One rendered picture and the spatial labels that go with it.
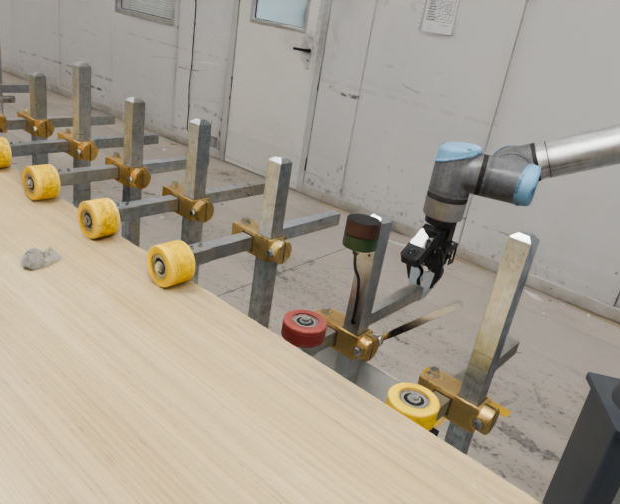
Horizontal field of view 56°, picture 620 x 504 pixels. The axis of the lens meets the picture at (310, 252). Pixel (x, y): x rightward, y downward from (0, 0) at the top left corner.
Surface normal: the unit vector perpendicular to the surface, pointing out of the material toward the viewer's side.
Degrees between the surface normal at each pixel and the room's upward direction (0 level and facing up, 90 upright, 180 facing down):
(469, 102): 90
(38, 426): 0
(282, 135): 90
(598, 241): 90
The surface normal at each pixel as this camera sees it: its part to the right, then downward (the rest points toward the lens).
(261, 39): -0.62, 0.22
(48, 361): 0.15, -0.91
